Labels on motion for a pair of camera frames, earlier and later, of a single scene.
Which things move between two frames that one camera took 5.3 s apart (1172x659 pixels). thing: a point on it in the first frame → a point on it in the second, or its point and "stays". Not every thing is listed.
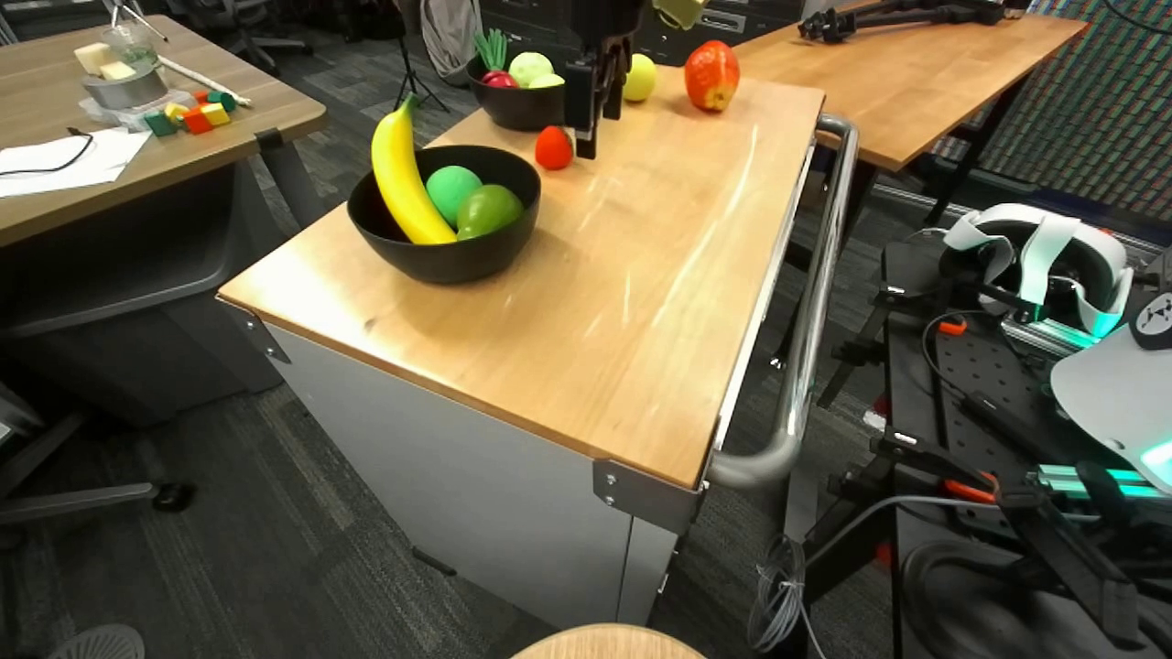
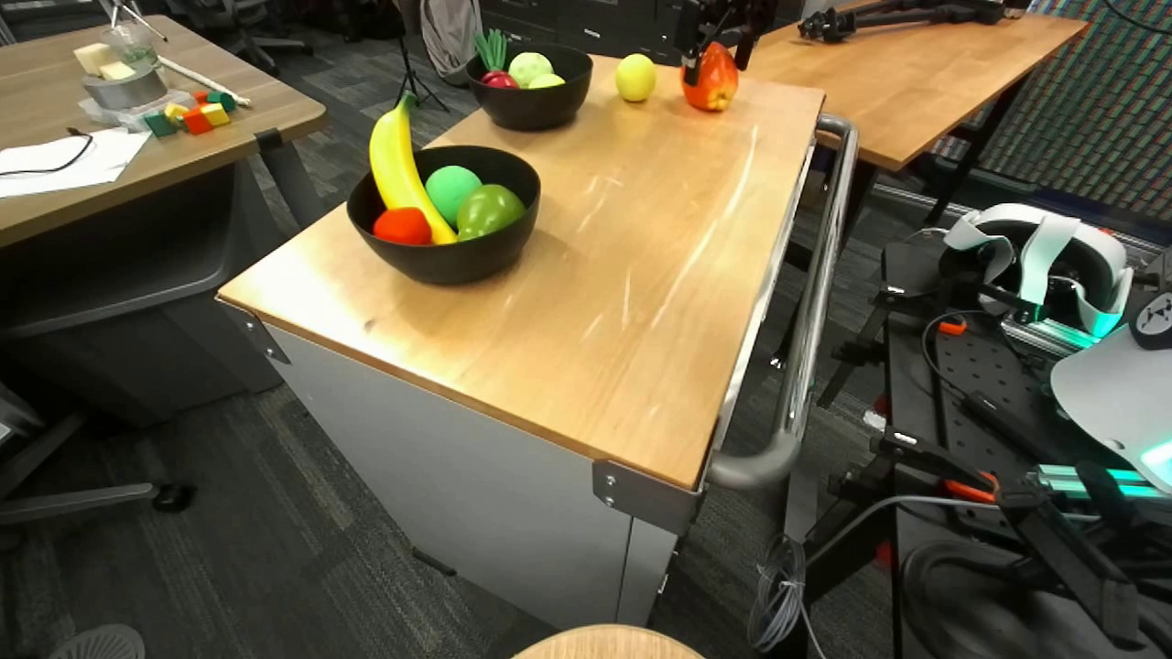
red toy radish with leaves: (495, 45) stays
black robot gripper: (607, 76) → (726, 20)
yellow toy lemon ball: (640, 79) stays
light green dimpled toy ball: (532, 72) stays
